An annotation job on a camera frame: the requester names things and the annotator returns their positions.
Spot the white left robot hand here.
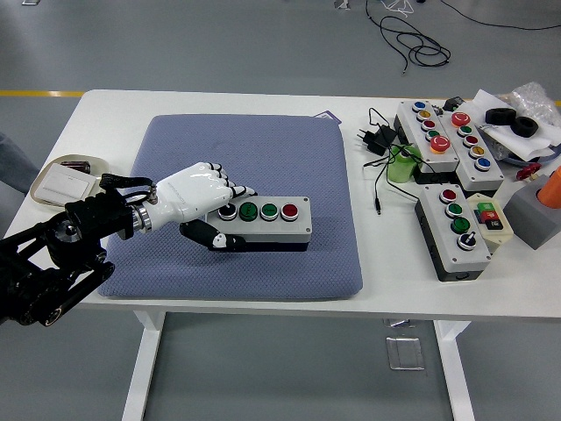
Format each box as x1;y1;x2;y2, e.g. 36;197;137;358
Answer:
147;161;259;254

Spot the white table leg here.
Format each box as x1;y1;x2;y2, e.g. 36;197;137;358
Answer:
121;310;167;421
433;319;477;421

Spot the black power adapter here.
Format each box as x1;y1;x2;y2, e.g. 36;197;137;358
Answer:
353;124;395;156

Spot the beige shallow tray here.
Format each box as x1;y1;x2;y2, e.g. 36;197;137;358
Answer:
28;153;111;207

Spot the red valve knob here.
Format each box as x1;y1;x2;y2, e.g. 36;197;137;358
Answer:
515;162;543;181

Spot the cream three-button switch box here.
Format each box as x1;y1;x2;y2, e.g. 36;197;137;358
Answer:
465;192;514;254

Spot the green cylinder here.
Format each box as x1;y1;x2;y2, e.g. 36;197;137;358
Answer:
387;144;421;184

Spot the grey five-button control box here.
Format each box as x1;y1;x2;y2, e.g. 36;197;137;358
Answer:
393;100;460;185
437;111;506;194

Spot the person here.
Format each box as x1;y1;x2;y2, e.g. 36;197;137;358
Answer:
0;131;40;194

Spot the black adapter cord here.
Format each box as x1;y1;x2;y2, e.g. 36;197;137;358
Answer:
362;107;435;216

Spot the purple-edged card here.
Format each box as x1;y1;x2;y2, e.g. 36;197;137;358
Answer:
313;109;343;126

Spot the orange cylinder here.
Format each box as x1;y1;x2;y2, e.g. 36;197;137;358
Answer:
538;165;561;211

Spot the white floor cord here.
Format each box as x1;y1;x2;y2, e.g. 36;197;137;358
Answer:
379;0;415;17

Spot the blue-grey woven mat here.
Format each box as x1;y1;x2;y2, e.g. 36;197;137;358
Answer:
96;113;365;303

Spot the clear floor plate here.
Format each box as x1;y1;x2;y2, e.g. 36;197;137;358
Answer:
385;335;426;372

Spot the clear bubble wrap bag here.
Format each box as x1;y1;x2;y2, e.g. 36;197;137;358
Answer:
497;81;561;132

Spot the coiled black floor cable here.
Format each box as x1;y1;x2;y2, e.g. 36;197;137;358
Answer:
366;0;451;75

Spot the long black floor cable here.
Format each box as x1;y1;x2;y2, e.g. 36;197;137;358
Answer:
437;0;561;31

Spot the grey block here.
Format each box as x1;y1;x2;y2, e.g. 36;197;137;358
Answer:
503;173;561;251

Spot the blue rimmed bowl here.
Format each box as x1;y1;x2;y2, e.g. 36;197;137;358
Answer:
499;144;561;167

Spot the white wall switch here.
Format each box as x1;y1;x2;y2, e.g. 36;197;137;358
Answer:
38;162;96;201

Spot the grey four-button control box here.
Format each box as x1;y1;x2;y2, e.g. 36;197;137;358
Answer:
203;195;313;254
414;183;493;282

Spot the white paper sheet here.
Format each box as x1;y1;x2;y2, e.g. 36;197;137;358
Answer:
464;89;561;161

